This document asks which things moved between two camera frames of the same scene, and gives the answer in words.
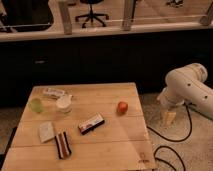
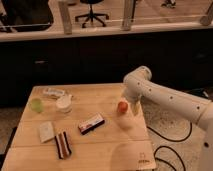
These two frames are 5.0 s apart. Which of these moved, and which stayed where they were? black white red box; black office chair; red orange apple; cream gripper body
Moved: cream gripper body
Stayed: black white red box; red orange apple; black office chair
